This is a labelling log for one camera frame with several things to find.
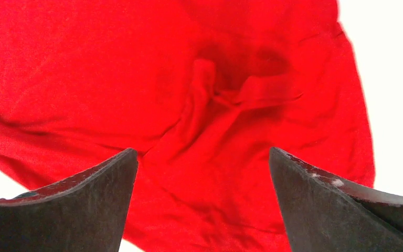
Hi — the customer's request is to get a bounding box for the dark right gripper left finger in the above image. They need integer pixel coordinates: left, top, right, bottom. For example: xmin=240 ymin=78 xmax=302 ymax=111
xmin=0 ymin=149 xmax=138 ymax=251

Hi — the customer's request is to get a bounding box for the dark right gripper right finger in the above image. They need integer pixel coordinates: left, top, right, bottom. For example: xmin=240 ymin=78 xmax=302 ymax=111
xmin=269 ymin=148 xmax=403 ymax=252

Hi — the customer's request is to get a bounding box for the red t-shirt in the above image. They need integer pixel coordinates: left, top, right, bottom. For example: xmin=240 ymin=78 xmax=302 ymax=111
xmin=0 ymin=1 xmax=375 ymax=251

